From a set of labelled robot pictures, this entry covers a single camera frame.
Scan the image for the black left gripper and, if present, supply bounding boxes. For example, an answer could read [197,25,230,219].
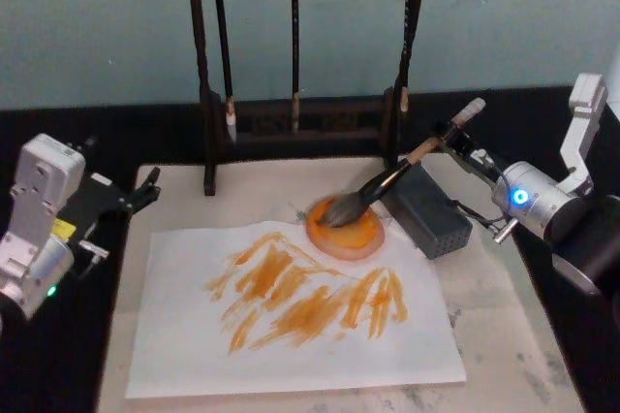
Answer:
[51,166,162,260]

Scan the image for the gripper cable with plug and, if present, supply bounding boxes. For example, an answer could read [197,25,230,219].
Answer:
[72,238,110,278]
[449,198,518,245]

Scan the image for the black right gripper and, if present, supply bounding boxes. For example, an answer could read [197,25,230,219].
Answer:
[432,119,506,187]

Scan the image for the white paper with orange painting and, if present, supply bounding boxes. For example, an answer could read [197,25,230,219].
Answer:
[124,219,468,400]

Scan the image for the black table cloth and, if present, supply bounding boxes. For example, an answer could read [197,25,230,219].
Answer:
[0,86,620,413]

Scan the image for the hanging brush with black handle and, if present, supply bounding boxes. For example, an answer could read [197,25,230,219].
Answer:
[208,0,239,145]
[397,0,417,117]
[288,0,302,136]

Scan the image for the round orange paint dish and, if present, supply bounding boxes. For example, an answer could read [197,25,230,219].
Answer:
[304,193,388,262]

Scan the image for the left gripper cable with plug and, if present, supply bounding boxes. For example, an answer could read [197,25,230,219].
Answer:
[72,238,110,278]

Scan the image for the plain pale wall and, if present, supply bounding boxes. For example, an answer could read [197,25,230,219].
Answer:
[0,0,620,111]

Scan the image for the dark grey perforated box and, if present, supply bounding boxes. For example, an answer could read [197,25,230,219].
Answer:
[381,164,474,261]

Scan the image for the pale grey felt mat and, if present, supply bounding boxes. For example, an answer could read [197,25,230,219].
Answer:
[96,154,588,413]

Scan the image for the large brush with wooden handle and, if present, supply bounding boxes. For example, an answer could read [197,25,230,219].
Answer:
[316,97,487,231]

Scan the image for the right gripper cable with plug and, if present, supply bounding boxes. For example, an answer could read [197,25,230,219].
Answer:
[449,198,518,245]

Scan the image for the dark wooden brush rack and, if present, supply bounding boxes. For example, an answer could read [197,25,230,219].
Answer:
[184,0,432,198]

